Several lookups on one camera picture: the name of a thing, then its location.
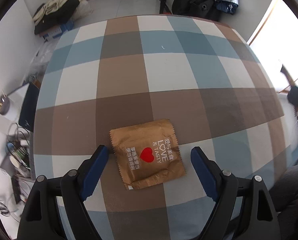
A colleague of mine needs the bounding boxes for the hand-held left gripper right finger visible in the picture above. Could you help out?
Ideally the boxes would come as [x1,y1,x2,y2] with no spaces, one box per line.
[190,146,282,240]

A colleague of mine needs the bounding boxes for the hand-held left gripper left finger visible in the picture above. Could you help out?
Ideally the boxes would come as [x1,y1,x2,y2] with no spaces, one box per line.
[18,145,109,240]

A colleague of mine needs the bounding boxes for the brown wrapper with red heart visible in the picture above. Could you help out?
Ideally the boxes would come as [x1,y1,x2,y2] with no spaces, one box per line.
[109,119,187,190]

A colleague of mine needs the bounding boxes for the window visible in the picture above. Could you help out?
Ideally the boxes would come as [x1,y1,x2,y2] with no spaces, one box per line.
[247,0,298,93]

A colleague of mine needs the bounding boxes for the small white round container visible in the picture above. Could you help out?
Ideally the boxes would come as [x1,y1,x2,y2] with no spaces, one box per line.
[10,155,24,167]

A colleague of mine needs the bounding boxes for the black electronic device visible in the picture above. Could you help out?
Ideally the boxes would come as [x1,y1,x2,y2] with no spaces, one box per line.
[11,177,24,205]

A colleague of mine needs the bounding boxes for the person's leg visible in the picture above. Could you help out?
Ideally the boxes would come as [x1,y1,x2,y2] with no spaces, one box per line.
[268,162,298,213]

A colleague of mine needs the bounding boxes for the grey box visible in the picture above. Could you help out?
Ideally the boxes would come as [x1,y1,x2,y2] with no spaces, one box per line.
[0,152,15,171]

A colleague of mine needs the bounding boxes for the dark laptop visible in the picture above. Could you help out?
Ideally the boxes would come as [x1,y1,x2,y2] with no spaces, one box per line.
[18,82,41,132]

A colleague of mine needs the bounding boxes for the white side table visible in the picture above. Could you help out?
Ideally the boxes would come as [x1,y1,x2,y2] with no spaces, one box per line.
[0,82,31,125]

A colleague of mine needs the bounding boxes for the grey cup with sticks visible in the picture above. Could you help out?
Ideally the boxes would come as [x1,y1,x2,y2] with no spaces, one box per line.
[0,93,13,116]

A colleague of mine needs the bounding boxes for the clear plastic bag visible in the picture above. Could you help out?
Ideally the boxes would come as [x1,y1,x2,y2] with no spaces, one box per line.
[26,40,59,81]

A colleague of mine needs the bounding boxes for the black backpack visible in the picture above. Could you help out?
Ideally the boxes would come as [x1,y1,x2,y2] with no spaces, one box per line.
[171,0,224,22]

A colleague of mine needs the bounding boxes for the blue and white cardboard box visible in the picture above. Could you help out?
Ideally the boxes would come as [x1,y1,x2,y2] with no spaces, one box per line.
[42,21,76,42]

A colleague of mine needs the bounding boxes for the black clothing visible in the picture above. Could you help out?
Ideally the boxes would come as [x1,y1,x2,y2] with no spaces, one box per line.
[34,0,81,36]

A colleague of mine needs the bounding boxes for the white cloth bag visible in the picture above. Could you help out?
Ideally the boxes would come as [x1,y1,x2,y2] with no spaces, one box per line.
[71,0,93,22]

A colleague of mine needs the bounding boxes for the beige clothes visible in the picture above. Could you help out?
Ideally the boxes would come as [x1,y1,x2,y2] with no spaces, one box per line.
[32,0,71,22]

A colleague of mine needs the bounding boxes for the tangle of cables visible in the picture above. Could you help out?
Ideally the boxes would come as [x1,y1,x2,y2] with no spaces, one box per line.
[6,122,35,178]

